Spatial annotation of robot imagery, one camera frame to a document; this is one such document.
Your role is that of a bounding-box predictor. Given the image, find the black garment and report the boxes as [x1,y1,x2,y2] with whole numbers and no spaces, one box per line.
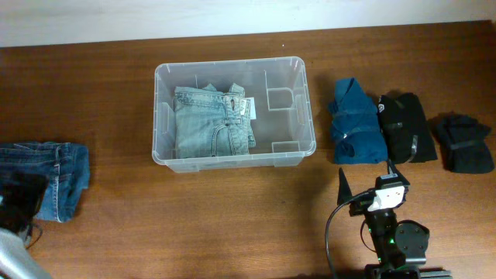
[377,92,438,164]

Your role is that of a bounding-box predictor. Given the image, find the teal blue garment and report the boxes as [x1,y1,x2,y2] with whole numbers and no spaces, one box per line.
[329,77,388,164]

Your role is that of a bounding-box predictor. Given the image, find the dark blue jeans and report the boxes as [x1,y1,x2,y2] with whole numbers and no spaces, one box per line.
[1,142,90,222]

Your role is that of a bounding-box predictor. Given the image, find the dark navy garment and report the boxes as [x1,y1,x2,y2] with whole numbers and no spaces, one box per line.
[435,113,495,174]

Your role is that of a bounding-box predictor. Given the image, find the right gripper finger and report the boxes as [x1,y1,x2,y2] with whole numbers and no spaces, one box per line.
[387,159,409,186]
[337,168,353,205]

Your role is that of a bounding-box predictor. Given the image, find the light blue jeans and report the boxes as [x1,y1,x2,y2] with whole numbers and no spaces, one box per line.
[174,84,256,159]

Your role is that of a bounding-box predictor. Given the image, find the clear plastic storage bin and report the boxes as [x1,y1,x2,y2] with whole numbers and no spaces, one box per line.
[152,57,316,173]

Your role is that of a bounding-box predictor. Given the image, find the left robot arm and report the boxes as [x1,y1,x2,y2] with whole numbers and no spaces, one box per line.
[1,171,50,278]

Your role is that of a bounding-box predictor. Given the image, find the white label in bin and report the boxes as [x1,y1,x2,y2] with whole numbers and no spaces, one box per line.
[246,97,257,120]

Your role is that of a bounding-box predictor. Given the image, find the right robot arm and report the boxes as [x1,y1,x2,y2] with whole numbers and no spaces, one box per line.
[325,160,453,279]

